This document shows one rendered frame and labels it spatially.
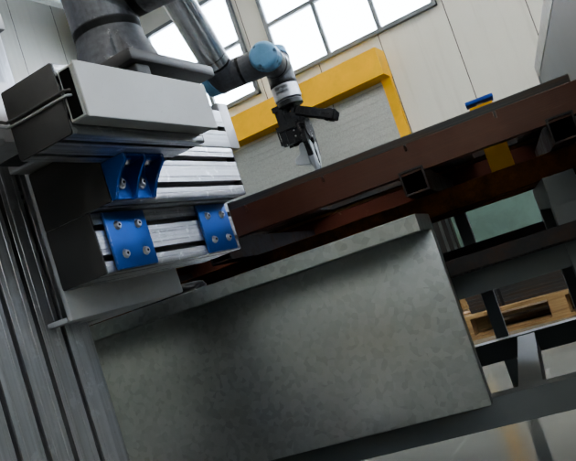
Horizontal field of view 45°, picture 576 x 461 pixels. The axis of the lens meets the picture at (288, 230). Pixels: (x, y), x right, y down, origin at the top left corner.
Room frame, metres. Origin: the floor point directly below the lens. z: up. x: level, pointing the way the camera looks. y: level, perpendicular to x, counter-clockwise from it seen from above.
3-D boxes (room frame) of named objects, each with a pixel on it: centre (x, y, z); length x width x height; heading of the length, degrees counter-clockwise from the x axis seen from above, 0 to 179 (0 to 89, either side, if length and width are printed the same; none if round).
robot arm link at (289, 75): (1.84, -0.11, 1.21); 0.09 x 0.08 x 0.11; 167
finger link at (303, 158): (1.83, -0.10, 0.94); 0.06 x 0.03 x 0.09; 70
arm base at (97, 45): (1.14, 0.19, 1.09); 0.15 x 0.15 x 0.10
